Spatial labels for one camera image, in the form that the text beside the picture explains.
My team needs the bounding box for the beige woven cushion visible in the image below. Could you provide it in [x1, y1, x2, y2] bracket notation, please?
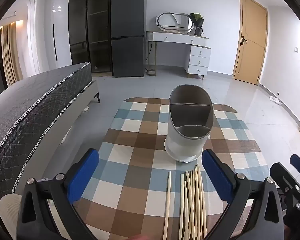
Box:
[0, 194, 24, 240]

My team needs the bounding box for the grey white utensil holder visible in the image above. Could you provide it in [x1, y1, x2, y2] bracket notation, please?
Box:
[164, 84, 213, 163]

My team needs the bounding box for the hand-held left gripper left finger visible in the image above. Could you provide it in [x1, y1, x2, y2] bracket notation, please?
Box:
[16, 148, 100, 240]

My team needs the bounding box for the beige curtain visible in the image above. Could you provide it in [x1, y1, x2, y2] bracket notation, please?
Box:
[1, 21, 24, 85]

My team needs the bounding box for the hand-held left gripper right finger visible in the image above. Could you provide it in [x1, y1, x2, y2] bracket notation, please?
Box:
[201, 149, 284, 240]

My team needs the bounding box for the checked tablecloth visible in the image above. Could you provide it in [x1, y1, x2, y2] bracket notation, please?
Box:
[72, 97, 270, 240]

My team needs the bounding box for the oval vanity mirror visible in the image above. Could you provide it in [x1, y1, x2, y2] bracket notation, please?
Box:
[156, 12, 193, 33]

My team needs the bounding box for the pile of wooden chopsticks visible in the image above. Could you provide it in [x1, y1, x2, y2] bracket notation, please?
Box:
[162, 164, 208, 240]

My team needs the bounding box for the grey bed frame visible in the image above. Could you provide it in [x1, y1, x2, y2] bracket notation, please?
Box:
[12, 80, 100, 193]

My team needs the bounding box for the dark grey refrigerator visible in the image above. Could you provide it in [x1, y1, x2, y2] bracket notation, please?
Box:
[111, 0, 147, 78]

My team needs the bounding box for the white wardrobe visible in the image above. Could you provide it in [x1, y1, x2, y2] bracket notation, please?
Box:
[27, 0, 73, 74]

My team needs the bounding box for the grey quilted mattress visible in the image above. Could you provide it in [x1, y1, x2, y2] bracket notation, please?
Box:
[0, 62, 93, 198]

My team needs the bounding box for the dark glass cabinet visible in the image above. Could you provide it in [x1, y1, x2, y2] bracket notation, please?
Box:
[68, 0, 113, 74]

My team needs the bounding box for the wooden door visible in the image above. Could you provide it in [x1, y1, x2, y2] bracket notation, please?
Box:
[233, 0, 268, 85]

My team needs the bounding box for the white dressing table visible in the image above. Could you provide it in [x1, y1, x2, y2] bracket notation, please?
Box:
[145, 30, 212, 79]

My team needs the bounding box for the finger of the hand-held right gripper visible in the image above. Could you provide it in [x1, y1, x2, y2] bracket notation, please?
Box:
[290, 154, 300, 178]
[269, 162, 300, 200]

